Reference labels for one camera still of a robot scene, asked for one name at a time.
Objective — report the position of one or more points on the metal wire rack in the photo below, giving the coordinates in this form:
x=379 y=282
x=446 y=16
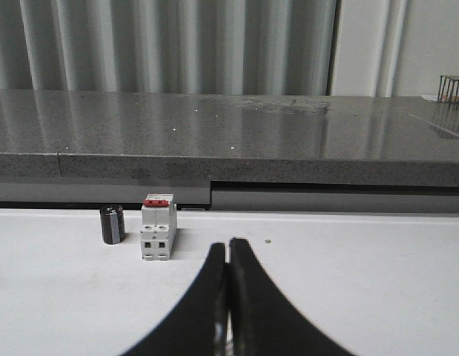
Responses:
x=448 y=89

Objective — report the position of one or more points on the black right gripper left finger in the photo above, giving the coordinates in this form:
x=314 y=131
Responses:
x=197 y=325

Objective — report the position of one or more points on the black cylindrical capacitor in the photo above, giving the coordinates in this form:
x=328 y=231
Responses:
x=112 y=223

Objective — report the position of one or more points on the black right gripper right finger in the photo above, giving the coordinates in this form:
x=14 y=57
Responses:
x=263 y=320

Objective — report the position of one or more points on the white circuit breaker red switch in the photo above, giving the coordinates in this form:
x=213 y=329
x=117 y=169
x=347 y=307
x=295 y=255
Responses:
x=159 y=226

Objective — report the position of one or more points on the grey pleated curtain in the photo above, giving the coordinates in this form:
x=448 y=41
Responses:
x=228 y=47

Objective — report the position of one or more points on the grey stone counter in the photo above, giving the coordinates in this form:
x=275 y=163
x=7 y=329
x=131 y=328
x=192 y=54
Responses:
x=83 y=149

